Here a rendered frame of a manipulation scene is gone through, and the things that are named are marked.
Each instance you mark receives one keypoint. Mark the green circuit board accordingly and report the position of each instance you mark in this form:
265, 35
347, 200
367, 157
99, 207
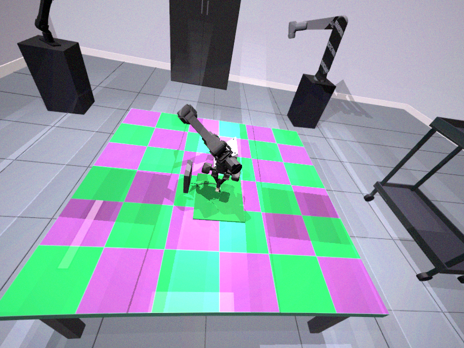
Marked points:
210, 204

